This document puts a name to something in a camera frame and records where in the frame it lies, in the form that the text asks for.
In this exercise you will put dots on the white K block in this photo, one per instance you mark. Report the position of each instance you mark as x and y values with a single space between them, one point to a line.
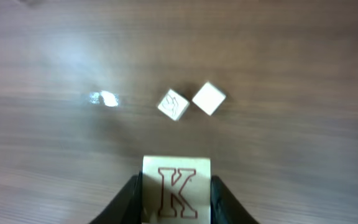
176 190

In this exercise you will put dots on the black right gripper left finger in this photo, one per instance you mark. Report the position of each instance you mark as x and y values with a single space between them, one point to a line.
126 206

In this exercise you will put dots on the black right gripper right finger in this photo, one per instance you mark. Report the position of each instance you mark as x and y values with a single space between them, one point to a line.
225 208

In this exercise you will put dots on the white O block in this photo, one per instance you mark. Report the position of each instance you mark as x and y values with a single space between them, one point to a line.
209 98

